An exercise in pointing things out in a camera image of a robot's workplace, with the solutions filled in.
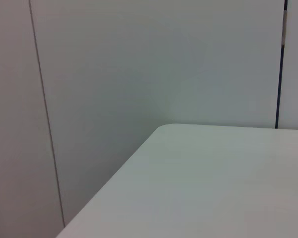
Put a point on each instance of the small metal seam clip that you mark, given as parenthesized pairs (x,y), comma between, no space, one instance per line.
(284,27)

